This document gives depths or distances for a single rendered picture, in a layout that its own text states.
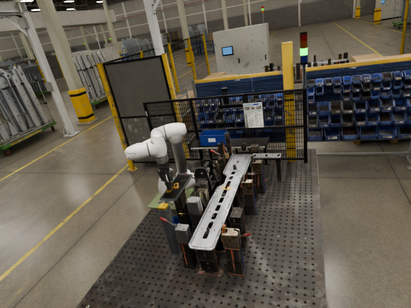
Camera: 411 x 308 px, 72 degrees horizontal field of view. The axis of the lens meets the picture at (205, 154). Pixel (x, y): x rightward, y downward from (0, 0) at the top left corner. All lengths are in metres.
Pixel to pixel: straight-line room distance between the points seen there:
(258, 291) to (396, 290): 1.43
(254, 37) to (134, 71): 4.94
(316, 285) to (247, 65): 7.67
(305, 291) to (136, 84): 3.84
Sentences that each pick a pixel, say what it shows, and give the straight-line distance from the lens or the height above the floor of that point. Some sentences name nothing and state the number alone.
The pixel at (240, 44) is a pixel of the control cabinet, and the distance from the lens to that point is 9.02.
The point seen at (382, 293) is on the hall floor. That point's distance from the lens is 3.06.
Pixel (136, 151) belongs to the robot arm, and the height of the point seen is 1.59.
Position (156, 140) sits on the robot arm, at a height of 1.63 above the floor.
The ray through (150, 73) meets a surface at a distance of 4.63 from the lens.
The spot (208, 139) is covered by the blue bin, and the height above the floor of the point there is 1.11.
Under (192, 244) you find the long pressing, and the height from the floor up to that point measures 1.00.
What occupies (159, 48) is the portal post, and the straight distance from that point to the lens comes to 6.73.
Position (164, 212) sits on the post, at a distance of 2.10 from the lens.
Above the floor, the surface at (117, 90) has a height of 1.54.
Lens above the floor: 2.30
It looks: 25 degrees down
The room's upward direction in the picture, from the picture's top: 10 degrees counter-clockwise
